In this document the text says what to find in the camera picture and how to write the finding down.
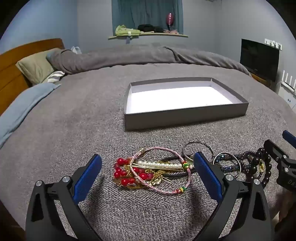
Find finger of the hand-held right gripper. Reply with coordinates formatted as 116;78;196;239
263;139;289;163
282;130;296;146

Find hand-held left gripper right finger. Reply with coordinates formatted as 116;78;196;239
193;152;274;241

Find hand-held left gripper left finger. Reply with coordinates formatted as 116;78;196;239
25;154;103;241

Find large dark bead bracelet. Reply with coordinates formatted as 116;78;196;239
251;148;273;189

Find small dark bead bracelet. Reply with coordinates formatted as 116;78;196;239
238;151;260;181

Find blue beaded bracelet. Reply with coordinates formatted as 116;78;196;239
213;152;242;176

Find pink cord bracelet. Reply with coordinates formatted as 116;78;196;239
129;147;192;194

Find red bead gold jewelry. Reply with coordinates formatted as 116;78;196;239
113;158;173;189

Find black cord bracelet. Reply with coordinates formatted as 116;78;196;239
162;155;197;178

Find silver metal bangle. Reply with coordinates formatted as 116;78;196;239
183;140;214;163

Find pearl hair clip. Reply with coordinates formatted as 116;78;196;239
133;161;194;171

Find shallow grey cardboard box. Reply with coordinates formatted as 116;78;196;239
124;77;249;131

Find white router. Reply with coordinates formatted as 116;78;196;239
281;70;296;94

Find grey bed blanket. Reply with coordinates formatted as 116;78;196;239
0;62;296;241

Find wooden television stand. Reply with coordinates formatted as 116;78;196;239
251;73;272;89

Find black television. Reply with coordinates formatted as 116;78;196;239
240;39;280;82

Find striped pillow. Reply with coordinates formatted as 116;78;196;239
42;70;66;84

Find olive green pillow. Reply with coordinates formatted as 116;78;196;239
16;47;62;86

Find wooden bed headboard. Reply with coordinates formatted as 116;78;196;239
0;38;65;116

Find rolled grey duvet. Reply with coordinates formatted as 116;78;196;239
46;44;252;77

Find green cloth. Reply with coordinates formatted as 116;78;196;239
115;25;141;37

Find wooden window sill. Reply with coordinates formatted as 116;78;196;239
108;32;189;40

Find black cloth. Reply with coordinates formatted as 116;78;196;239
137;24;164;33

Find pink balloon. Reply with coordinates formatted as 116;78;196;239
166;13;175;32

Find teal window curtain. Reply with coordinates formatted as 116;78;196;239
112;0;184;35

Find white wall hooks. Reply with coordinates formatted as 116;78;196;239
264;39;283;50

